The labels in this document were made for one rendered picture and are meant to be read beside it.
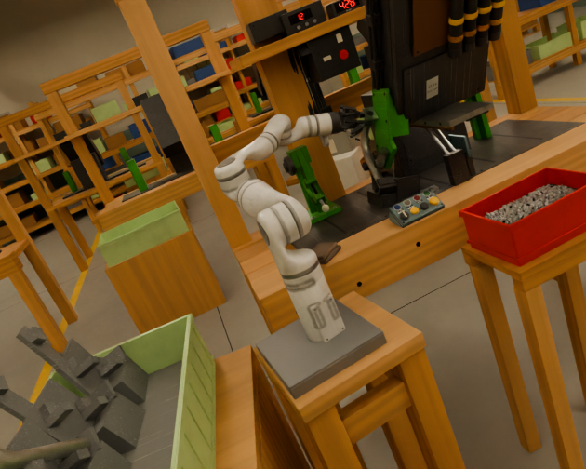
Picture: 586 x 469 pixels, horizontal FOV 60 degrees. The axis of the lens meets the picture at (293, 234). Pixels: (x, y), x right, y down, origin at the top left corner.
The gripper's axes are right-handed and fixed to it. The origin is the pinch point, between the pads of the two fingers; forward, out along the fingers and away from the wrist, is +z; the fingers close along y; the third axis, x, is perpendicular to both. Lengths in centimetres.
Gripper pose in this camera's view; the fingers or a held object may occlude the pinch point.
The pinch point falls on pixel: (366, 118)
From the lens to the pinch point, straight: 182.8
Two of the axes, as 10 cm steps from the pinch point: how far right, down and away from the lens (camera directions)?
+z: 9.6, -1.8, 2.2
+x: -1.0, 5.0, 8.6
